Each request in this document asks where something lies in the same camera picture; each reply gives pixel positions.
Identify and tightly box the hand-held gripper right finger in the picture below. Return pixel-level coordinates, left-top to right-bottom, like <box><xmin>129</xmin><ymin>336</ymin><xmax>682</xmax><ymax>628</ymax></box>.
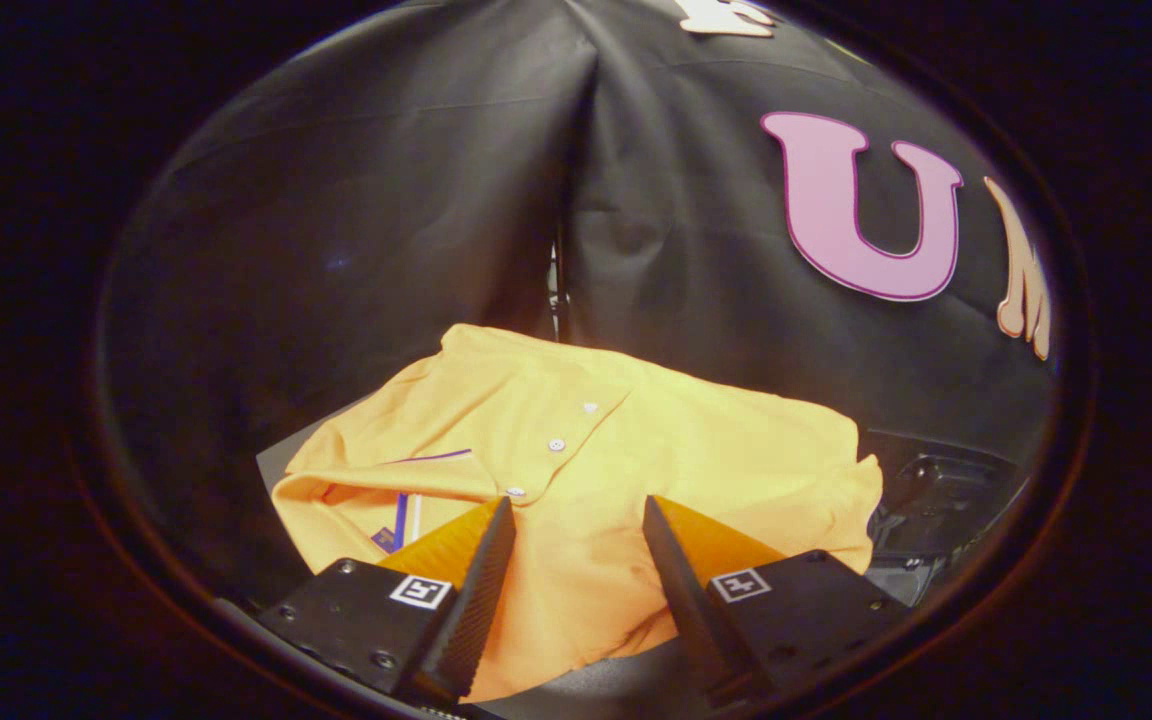
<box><xmin>642</xmin><ymin>495</ymin><xmax>912</xmax><ymax>706</ymax></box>

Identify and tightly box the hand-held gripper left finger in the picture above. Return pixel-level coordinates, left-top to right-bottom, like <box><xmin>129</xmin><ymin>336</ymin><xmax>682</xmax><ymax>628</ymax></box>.
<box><xmin>256</xmin><ymin>496</ymin><xmax>517</xmax><ymax>706</ymax></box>

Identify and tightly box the orange polo shirt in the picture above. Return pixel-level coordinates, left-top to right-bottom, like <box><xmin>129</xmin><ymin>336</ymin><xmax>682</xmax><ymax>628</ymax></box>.
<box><xmin>271</xmin><ymin>323</ymin><xmax>884</xmax><ymax>703</ymax></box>

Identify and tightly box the dark grey cabinet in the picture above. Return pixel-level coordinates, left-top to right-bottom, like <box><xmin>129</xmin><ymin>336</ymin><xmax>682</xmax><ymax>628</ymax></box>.
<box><xmin>256</xmin><ymin>395</ymin><xmax>727</xmax><ymax>717</ymax></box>

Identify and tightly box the backdrop stand pole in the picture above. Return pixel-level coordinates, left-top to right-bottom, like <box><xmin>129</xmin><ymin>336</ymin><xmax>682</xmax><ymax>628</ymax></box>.
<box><xmin>546</xmin><ymin>240</ymin><xmax>573</xmax><ymax>343</ymax></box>

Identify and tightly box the black backdrop cloth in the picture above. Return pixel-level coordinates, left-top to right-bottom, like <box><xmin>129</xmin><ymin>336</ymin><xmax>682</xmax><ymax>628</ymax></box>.
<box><xmin>96</xmin><ymin>0</ymin><xmax>1062</xmax><ymax>606</ymax></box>

